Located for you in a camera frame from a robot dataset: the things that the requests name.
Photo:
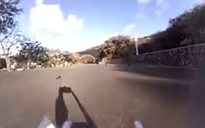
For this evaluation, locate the large brown-green bush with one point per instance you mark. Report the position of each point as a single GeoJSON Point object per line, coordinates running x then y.
{"type": "Point", "coordinates": [116, 48]}

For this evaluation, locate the row of pale bushes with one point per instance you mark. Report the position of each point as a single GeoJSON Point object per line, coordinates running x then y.
{"type": "Point", "coordinates": [68, 58]}

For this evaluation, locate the white pole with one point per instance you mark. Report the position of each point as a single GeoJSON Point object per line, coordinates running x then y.
{"type": "Point", "coordinates": [136, 45]}

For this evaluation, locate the dark grey asphalt road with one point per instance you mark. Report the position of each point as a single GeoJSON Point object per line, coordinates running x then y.
{"type": "Point", "coordinates": [123, 100]}

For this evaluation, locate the robot's own part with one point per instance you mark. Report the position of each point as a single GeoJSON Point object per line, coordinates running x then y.
{"type": "Point", "coordinates": [66, 124]}
{"type": "Point", "coordinates": [139, 124]}

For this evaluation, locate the small dark green tree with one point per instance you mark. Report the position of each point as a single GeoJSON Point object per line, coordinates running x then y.
{"type": "Point", "coordinates": [31, 53]}

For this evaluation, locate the wooded hillside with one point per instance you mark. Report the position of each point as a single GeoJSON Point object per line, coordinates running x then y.
{"type": "Point", "coordinates": [190, 26]}

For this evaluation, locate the tall bare tree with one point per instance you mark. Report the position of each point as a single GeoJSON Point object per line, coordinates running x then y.
{"type": "Point", "coordinates": [3, 23]}

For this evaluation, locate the grey stone wall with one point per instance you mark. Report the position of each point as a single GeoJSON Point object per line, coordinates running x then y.
{"type": "Point", "coordinates": [176, 55]}

